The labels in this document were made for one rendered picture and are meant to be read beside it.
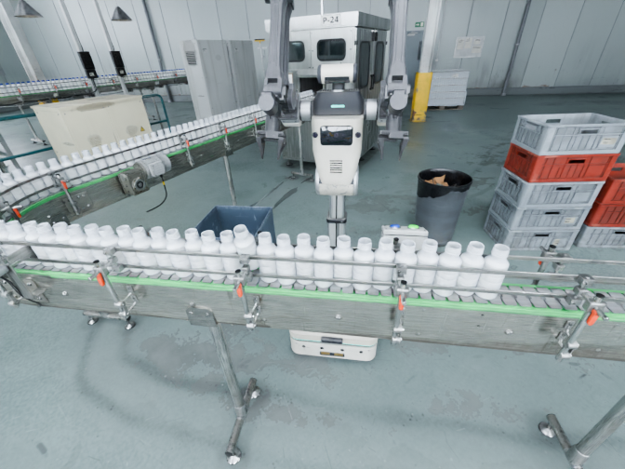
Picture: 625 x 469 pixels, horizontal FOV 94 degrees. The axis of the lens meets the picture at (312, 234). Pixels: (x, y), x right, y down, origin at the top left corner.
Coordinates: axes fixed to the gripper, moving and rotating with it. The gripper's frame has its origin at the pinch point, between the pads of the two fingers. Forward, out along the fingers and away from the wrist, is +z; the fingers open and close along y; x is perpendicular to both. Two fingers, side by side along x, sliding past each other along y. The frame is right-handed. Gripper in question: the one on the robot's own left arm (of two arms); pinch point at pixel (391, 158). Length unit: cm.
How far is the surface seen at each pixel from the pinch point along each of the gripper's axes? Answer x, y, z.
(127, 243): -26, -84, 35
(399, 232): -16.9, 2.2, 26.0
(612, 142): 129, 179, -39
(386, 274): -28.2, -2.7, 37.5
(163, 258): -25, -73, 39
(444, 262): -31.3, 11.9, 32.4
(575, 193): 146, 171, -3
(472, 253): -31.7, 19.0, 29.3
